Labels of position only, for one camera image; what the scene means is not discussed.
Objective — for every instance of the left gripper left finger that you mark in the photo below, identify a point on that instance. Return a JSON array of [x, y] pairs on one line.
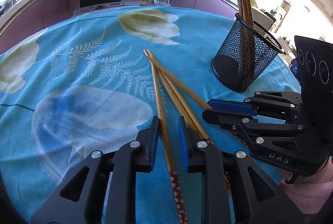
[[101, 188]]

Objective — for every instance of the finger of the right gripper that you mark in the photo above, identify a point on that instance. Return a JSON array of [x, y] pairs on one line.
[[232, 107], [227, 120]]

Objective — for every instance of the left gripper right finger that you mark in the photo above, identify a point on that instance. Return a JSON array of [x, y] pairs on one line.
[[234, 189]]

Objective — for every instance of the dark brown wooden chopstick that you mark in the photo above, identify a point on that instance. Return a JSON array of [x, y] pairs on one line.
[[249, 20]]

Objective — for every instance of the pink sleeve right forearm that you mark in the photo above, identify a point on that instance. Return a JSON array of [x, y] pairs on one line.
[[312, 192]]

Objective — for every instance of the right hand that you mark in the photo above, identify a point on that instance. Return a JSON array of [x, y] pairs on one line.
[[290, 178]]

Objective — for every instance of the black mesh utensil holder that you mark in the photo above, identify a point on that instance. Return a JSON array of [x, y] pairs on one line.
[[227, 64]]

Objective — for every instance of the blue floral tablecloth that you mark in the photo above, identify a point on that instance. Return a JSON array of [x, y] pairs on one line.
[[85, 84]]

